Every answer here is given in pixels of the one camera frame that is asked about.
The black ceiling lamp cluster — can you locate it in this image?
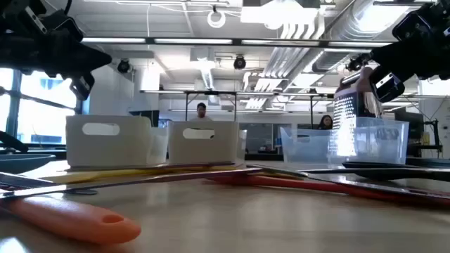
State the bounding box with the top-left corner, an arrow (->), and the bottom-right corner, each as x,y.
346,55 -> 372,72

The black slotted spoon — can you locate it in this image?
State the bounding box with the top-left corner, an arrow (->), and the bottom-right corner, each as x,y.
302,160 -> 450,183

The clear plastic storage bin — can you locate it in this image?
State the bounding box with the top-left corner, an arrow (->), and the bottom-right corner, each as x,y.
280,117 -> 411,166

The long ceiling light bar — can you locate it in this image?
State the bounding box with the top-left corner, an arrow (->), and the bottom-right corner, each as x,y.
80,37 -> 393,49

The large window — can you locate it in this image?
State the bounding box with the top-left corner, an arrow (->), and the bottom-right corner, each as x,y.
0,68 -> 87,145

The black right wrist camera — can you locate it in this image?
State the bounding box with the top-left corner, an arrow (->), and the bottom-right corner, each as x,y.
392,12 -> 432,42

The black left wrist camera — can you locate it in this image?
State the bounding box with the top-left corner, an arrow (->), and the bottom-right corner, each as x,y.
52,16 -> 86,45

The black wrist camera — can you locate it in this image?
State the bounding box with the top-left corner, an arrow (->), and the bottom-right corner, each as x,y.
392,12 -> 432,42
52,16 -> 86,45

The orange silicone spatula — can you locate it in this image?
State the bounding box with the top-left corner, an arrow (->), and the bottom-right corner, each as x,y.
0,195 -> 142,246

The person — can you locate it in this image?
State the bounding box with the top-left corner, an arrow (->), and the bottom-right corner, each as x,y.
189,102 -> 214,123
317,115 -> 334,131

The pink metal box grater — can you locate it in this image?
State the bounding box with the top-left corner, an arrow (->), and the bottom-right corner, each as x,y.
332,65 -> 384,159

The white plastic storage bin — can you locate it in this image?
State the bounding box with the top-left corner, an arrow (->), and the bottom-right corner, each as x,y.
65,115 -> 169,169
167,121 -> 248,165

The black equipment stand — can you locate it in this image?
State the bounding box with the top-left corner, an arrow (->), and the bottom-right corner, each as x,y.
395,111 -> 444,158

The black slanted bar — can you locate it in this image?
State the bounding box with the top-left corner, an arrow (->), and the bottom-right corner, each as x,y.
0,130 -> 30,154

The white cable ring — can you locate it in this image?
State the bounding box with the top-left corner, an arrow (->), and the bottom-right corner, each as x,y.
206,9 -> 226,29

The black background rack frame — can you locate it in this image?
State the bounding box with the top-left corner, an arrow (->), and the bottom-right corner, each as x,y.
139,89 -> 335,122

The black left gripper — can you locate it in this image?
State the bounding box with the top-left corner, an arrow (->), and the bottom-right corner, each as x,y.
0,33 -> 113,101

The yellow silicone spatula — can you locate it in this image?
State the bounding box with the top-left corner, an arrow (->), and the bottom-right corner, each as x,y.
45,166 -> 229,184

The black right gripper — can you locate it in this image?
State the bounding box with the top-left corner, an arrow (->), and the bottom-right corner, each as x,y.
369,34 -> 450,103

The red silicone spatula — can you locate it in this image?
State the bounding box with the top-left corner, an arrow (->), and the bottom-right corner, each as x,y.
206,174 -> 450,209

